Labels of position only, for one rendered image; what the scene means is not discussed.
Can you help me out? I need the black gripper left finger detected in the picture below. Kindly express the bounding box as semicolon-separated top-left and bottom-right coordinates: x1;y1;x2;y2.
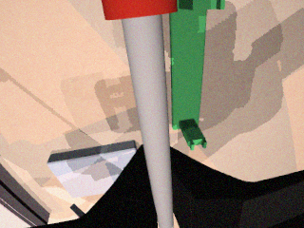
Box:
31;144;159;228

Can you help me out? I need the grey tapered pin with red cap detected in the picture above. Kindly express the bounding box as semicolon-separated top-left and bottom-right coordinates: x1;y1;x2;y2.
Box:
102;0;178;228

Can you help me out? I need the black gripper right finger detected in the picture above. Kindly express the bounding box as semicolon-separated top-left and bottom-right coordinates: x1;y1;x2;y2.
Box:
171;147;304;228

